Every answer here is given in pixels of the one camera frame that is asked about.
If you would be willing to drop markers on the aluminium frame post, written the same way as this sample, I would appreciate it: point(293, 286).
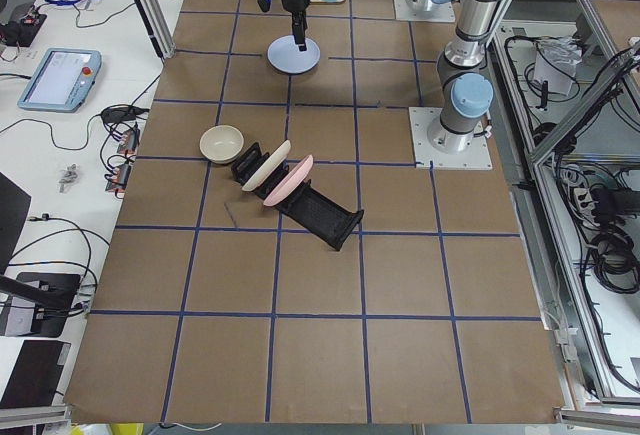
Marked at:
point(156, 28)

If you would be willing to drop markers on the light blue plate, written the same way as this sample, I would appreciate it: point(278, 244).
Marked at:
point(285, 56)

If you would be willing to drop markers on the metal clamp parts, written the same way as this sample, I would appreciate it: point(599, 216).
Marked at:
point(68, 177)

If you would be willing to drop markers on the beige bowl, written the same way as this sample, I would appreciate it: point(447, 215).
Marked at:
point(221, 144)

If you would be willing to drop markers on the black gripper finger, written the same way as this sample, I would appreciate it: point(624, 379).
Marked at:
point(302, 32)
point(295, 17)

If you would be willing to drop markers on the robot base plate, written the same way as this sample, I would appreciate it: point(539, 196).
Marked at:
point(436, 148)
point(433, 11)

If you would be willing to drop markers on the white crumpled bag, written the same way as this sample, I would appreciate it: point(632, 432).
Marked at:
point(556, 64)

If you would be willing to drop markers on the pink plate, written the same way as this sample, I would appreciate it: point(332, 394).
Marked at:
point(292, 180)

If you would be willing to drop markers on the white rectangular tray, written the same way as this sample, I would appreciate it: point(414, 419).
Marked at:
point(327, 1)

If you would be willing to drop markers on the blue teach pendant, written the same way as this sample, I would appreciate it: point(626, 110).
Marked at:
point(62, 80)

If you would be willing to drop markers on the beige plate in rack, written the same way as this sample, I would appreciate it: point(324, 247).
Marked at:
point(274, 161)

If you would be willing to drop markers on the black dish rack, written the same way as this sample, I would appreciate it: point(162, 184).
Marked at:
point(307, 207)

